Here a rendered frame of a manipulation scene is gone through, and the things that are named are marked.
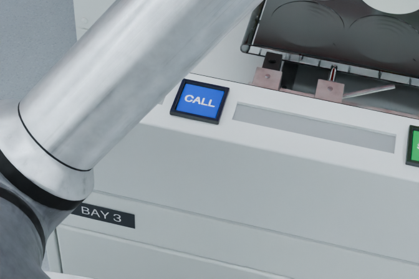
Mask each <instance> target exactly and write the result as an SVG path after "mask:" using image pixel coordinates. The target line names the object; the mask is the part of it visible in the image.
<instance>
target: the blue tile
mask: <svg viewBox="0 0 419 279"><path fill-rule="evenodd" d="M223 97H224V91H220V90H215V89H211V88H205V87H199V86H196V85H190V84H187V83H186V84H185V87H184V89H183V92H182V94H181V97H180V100H179V102H178V104H177V107H176V110H178V111H184V112H187V113H193V114H197V115H202V116H208V117H211V118H216V117H217V115H218V112H219V108H220V106H221V102H222V100H223Z"/></svg>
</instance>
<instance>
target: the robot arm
mask: <svg viewBox="0 0 419 279"><path fill-rule="evenodd" d="M262 1H263V0H116V1H115V2H114V3H113V4H112V5H111V6H110V7H109V8H108V9H107V10H106V11H105V12H104V13H103V14H102V15H101V16H100V17H99V18H98V19H97V20H96V22H95V23H94V24H93V25H92V26H91V27H90V28H89V29H88V30H87V31H86V32H85V34H84V35H83V36H82V37H81V38H80V39H79V40H78V41H77V42H76V43H75V44H74V45H73V46H72V47H71V48H70V49H69V50H68V51H67V52H66V53H65V54H64V56H63V57H62V58H61V59H60V60H59V61H58V62H57V63H56V64H55V65H54V66H53V67H52V68H51V69H50V70H49V71H48V72H47V73H46V74H45V75H44V76H43V78H42V79H41V80H40V81H39V82H38V83H37V84H36V85H35V86H34V87H33V88H32V90H31V91H30V92H29V93H28V94H27V95H26V96H25V97H24V98H23V99H22V100H12V99H4V100H0V279H51V278H50V277H49V276H48V275H47V274H46V273H45V272H44V271H43V270H42V268H41V266H42V261H43V259H44V254H45V249H46V243H47V239H48V238H49V236H50V234H51V233H52V232H53V231H54V229H55V228H56V227H57V226H58V225H59V224H60V223H61V222H62V221H63V220H64V219H65V218H66V217H67V216H68V215H69V214H71V213H72V212H73V211H74V210H75V209H76V208H77V207H78V206H79V205H80V204H81V203H82V202H83V201H84V200H85V199H86V198H87V197H88V196H89V195H90V194H91V192H92V191H93V189H94V166H95V165H96V164H97V163H98V162H99V161H100V160H101V159H102V158H103V157H104V156H105V155H106V154H107V153H108V152H109V151H110V150H111V149H112V148H113V147H114V146H115V145H116V144H118V143H119V142H120V141H121V140H122V139H123V138H124V137H125V136H126V135H127V134H128V133H129V132H130V131H131V130H132V129H133V128H134V127H135V126H136V125H137V124H138V123H139V122H140V121H141V120H142V119H143V118H144V117H145V116H146V115H147V114H148V113H149V112H150V111H151V110H152V109H153V108H154V107H155V106H157V105H158V104H159V103H160V102H161V101H162V100H163V99H164V98H165V97H166V96H167V95H168V94H169V93H170V92H171V91H172V90H173V89H174V88H175V87H176V86H177V85H178V84H179V83H180V82H181V81H182V80H183V79H184V78H185V77H186V76H187V75H188V74H189V73H190V72H191V71H192V70H193V69H194V68H195V67H196V66H197V65H198V64H199V63H200V62H201V61H202V60H203V59H204V58H205V57H206V56H207V55H208V54H209V53H210V52H211V51H212V50H213V49H214V48H215V47H216V46H217V45H218V44H219V43H220V42H221V41H222V40H223V39H224V38H225V37H226V36H227V35H228V34H229V33H230V32H231V31H232V30H234V29H235V28H236V27H237V26H238V25H239V24H240V23H241V22H242V21H243V20H244V19H245V18H246V17H247V16H248V15H249V14H250V13H251V12H252V11H253V10H254V9H255V8H256V7H257V6H258V5H259V4H260V3H261V2H262Z"/></svg>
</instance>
